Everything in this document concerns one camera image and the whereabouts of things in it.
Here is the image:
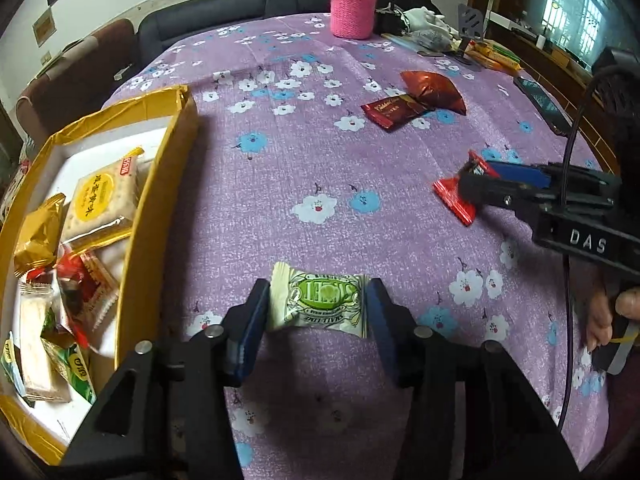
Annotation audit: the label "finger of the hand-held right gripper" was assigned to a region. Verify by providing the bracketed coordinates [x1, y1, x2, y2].
[458, 161, 543, 217]
[486, 160, 552, 187]

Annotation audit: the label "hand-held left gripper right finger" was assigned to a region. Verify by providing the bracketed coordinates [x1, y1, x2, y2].
[365, 278, 582, 480]

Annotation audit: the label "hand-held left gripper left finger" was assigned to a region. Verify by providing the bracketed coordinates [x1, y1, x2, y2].
[61, 278, 272, 480]

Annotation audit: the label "bright red snack packet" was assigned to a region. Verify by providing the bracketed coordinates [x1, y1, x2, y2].
[432, 149, 502, 227]

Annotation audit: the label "pale green candy packet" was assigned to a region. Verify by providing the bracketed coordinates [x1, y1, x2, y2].
[265, 261, 372, 340]

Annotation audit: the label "yellow-taped cardboard box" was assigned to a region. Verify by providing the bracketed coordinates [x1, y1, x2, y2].
[0, 86, 200, 467]

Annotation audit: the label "green triangular snack packet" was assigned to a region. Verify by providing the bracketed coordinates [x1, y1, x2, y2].
[41, 310, 98, 406]
[0, 331, 28, 401]

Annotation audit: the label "person's right hand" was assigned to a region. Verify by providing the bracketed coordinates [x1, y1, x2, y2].
[585, 287, 640, 356]

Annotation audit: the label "black phone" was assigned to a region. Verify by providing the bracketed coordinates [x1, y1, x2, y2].
[514, 75, 572, 137]

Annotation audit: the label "shiny red pouch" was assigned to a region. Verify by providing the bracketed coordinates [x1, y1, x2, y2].
[400, 70, 468, 116]

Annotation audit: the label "orange snack packets on table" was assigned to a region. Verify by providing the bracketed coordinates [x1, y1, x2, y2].
[469, 41, 522, 72]

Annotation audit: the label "dark red flat packet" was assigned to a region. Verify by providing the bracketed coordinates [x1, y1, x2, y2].
[360, 93, 437, 132]

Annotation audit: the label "grey metal stand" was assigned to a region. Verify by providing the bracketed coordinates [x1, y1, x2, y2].
[457, 3, 487, 41]

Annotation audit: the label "red and white snack packet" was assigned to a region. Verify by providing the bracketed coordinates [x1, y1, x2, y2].
[54, 249, 122, 352]

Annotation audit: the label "window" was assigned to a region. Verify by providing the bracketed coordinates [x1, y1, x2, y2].
[529, 0, 617, 63]

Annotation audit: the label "white crumpled cloth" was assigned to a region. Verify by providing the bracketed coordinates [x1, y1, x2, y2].
[404, 6, 452, 32]

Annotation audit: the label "yellow cracker packet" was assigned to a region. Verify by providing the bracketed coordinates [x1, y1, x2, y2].
[61, 146, 145, 252]

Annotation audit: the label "small black bag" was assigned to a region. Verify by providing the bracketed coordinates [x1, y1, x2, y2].
[375, 7, 412, 36]

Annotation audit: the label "white wafer packet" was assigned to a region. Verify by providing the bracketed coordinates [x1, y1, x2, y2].
[18, 284, 72, 405]

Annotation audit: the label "golden orange snack packet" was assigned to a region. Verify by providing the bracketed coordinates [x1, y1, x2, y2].
[13, 193, 67, 279]

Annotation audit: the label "pink sleeved bottle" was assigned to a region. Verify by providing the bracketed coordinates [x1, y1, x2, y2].
[324, 0, 379, 40]

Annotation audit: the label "brown armchair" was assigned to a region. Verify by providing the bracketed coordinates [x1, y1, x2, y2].
[15, 18, 142, 137]

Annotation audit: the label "black leather sofa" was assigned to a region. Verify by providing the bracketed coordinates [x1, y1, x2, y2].
[137, 0, 442, 63]

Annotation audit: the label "black cable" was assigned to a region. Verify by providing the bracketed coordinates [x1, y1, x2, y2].
[554, 67, 626, 431]

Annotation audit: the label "yellow wall sign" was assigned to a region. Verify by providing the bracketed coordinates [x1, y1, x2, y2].
[32, 10, 56, 42]

